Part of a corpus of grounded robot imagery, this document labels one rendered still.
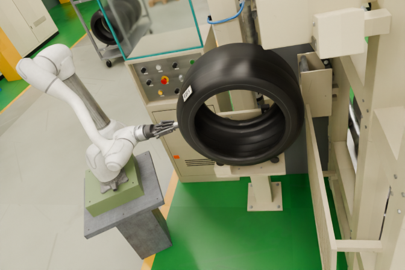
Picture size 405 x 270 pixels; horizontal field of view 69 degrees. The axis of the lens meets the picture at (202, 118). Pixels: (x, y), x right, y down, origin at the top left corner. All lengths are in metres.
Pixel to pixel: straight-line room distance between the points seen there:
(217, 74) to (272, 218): 1.47
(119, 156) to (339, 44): 1.14
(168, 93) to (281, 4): 1.46
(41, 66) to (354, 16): 1.40
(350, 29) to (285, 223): 1.81
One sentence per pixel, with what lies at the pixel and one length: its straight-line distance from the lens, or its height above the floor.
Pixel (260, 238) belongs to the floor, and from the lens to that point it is 2.34.
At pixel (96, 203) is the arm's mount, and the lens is 1.95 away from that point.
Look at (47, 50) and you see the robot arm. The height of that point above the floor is 1.58.
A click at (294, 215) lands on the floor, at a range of 2.41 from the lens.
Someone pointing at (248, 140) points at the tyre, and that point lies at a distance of 1.65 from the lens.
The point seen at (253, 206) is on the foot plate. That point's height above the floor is 0.01.
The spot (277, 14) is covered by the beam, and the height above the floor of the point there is 1.73.
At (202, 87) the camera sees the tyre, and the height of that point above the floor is 1.41.
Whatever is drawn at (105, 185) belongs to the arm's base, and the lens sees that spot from 1.96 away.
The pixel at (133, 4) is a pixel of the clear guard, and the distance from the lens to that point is 1.89.
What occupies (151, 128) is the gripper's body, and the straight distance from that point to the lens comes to 1.62.
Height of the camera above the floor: 2.04
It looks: 37 degrees down
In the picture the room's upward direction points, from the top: 18 degrees counter-clockwise
